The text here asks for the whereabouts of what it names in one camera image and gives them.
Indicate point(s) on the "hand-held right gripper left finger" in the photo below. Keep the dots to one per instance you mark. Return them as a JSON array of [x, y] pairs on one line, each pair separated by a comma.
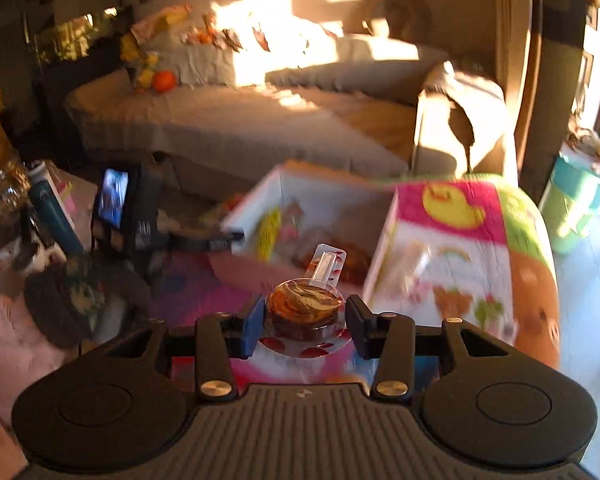
[[252, 325]]

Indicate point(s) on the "amber jelly cup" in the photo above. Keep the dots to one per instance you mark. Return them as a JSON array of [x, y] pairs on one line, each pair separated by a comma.
[[305, 305]]

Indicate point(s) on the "brown cloth on armrest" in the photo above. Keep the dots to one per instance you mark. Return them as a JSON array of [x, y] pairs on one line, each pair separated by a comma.
[[460, 110]]

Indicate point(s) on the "beige curtain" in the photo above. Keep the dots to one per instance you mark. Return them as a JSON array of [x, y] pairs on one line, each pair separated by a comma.
[[530, 60]]

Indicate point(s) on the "grey long pillow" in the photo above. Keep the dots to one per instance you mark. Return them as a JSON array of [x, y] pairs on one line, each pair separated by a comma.
[[340, 77]]

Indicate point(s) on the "green plastic bucket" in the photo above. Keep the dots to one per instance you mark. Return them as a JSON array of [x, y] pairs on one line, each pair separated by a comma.
[[575, 205]]

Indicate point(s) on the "pile of small plush toys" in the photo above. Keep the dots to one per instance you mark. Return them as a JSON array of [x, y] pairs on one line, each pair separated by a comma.
[[220, 35]]

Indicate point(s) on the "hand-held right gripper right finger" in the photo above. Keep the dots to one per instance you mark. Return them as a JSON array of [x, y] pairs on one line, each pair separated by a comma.
[[362, 327]]

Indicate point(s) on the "teal bottle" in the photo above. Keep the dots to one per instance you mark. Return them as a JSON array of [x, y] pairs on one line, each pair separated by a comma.
[[52, 215]]

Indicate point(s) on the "orange ball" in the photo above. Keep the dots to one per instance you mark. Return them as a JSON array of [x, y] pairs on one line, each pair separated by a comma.
[[164, 81]]

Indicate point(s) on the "pink cloth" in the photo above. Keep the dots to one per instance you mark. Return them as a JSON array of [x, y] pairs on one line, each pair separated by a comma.
[[162, 22]]

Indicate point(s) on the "dark glass cabinet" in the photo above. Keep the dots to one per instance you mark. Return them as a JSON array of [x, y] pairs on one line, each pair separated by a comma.
[[75, 35]]

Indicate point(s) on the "colourful cartoon play mat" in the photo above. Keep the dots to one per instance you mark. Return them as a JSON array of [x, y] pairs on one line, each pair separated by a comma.
[[455, 260]]

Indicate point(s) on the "yellow plush toy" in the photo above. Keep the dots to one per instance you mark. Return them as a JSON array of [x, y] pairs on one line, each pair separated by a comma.
[[140, 67]]

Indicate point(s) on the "beige covered sofa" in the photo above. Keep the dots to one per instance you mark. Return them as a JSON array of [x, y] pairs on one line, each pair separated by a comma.
[[280, 110]]

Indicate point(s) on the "yellow snack packet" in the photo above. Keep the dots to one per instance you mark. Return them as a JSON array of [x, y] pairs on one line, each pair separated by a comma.
[[269, 235]]

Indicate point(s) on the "white cardboard box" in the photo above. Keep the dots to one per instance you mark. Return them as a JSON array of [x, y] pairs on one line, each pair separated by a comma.
[[330, 230]]

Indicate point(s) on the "beige neck pillow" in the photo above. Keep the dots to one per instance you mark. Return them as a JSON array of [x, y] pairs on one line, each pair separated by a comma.
[[402, 12]]

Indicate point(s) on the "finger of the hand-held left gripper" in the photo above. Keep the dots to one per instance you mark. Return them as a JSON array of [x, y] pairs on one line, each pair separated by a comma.
[[205, 243]]

